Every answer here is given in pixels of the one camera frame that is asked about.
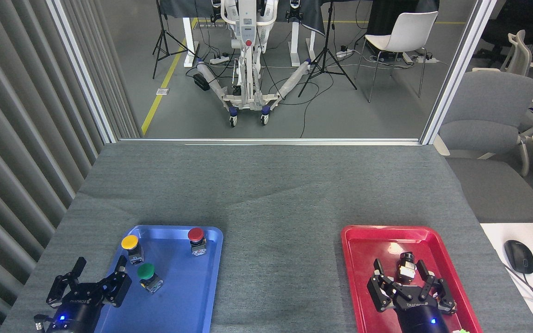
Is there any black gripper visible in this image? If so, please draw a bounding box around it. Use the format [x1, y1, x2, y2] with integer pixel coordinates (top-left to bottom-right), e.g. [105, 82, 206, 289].
[366, 258, 458, 333]
[43, 255, 133, 333]

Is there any green push button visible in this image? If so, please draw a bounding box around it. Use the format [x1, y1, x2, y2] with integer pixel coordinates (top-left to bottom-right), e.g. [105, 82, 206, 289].
[136, 262, 164, 294]

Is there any yellow push button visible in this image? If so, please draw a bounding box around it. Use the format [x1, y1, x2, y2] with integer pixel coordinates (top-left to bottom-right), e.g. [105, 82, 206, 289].
[121, 234, 145, 266]

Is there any red push button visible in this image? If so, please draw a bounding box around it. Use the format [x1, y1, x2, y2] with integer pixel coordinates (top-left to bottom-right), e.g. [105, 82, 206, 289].
[187, 227, 208, 257]

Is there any red plastic tray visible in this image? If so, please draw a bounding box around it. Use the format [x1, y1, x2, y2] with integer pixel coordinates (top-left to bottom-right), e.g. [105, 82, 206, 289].
[340, 224, 484, 333]

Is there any blue plastic tray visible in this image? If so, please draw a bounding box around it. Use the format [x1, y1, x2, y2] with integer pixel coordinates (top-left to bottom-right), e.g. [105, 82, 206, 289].
[83, 224, 224, 333]

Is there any white side table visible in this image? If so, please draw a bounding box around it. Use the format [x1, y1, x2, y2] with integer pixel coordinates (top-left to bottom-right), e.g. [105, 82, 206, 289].
[479, 222, 533, 333]

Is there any black computer mouse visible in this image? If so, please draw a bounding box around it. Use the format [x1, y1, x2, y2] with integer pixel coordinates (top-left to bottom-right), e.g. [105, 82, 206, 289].
[503, 239, 533, 275]

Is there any black power adapter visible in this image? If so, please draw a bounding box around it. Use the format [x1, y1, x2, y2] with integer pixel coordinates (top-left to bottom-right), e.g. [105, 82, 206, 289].
[192, 73, 211, 92]

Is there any black tripod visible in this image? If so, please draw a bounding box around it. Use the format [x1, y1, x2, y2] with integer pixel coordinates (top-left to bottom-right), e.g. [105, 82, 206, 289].
[297, 0, 358, 98]
[152, 0, 198, 80]

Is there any white plastic chair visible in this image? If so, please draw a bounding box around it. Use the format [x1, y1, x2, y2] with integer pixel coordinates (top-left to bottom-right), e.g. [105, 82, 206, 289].
[354, 11, 440, 104]

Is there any white mesh office chair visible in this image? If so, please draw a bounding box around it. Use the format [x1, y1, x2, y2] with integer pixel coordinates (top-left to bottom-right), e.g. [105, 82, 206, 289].
[472, 29, 533, 77]

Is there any white desk leg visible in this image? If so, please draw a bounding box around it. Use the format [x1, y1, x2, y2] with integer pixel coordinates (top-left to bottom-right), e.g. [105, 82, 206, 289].
[182, 16, 200, 68]
[289, 20, 316, 67]

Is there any black office chair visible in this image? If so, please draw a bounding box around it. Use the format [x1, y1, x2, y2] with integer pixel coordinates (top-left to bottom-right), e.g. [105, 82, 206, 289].
[473, 0, 533, 60]

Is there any white wheeled stand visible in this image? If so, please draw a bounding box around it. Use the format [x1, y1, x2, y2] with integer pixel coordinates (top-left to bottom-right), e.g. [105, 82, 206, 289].
[195, 0, 314, 128]

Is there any black knob switch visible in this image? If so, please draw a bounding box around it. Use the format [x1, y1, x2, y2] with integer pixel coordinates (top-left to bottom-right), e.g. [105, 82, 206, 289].
[396, 252, 418, 283]

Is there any black mouse cable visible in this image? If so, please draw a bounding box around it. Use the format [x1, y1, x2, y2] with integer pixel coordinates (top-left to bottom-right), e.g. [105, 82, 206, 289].
[502, 263, 533, 321]

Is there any silver frame post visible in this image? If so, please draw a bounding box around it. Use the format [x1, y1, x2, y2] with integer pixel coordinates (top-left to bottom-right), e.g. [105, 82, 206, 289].
[46, 0, 120, 144]
[420, 0, 499, 145]

